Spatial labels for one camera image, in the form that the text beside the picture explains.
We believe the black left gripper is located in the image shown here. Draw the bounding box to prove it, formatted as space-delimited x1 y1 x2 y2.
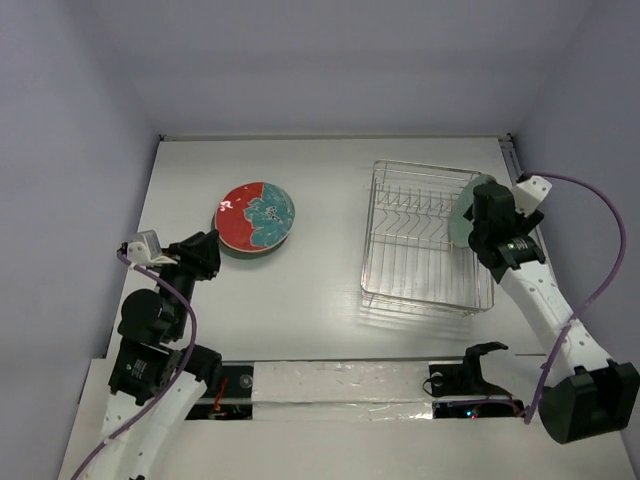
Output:
155 227 220 336

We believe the light green floral plate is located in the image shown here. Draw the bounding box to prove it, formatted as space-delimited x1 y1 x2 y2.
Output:
448 174 495 248

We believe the plain teal plate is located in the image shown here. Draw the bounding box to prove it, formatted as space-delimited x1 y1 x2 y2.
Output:
219 236 287 260

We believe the red and teal plate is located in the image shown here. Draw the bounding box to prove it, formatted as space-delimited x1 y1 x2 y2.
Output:
214 182 296 243

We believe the dark brown patterned plate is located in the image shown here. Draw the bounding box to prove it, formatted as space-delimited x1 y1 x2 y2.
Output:
213 213 285 254

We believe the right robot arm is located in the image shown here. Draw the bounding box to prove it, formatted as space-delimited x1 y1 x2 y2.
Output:
449 175 639 444

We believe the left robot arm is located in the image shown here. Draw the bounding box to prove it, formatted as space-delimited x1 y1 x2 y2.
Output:
72 230 222 479

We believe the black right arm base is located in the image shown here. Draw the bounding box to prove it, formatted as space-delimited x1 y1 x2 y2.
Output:
422 341 511 398

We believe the silver foil covered bar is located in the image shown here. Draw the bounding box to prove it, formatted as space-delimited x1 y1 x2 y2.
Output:
251 361 433 422

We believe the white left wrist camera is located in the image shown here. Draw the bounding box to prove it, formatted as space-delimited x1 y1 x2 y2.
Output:
118 230 176 267

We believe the metal wire dish rack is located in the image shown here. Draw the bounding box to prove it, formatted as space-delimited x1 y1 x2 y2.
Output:
361 159 495 316

